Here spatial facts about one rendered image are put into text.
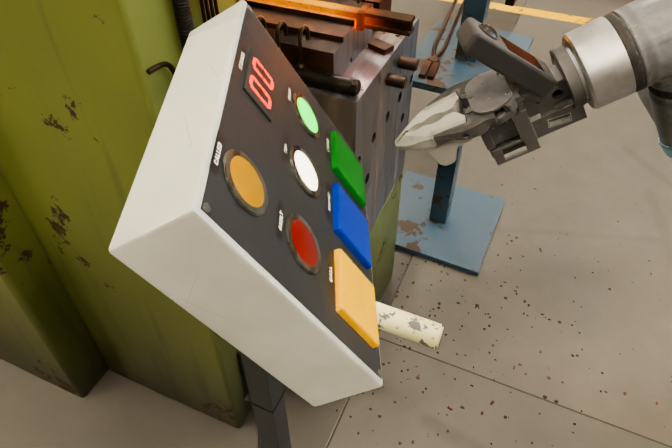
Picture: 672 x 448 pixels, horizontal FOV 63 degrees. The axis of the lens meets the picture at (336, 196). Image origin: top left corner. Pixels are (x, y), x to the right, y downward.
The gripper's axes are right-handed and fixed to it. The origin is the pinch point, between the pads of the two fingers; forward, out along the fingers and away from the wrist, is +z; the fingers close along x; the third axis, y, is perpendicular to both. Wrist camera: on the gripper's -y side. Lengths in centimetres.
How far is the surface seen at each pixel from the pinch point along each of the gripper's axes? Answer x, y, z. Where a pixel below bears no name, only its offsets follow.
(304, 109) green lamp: -0.2, -9.5, 8.0
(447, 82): 75, 45, -2
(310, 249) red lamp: -20.4, -7.9, 8.0
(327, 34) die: 40.7, 1.5, 10.8
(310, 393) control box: -27.0, 3.5, 15.1
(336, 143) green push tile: 0.9, -2.7, 7.7
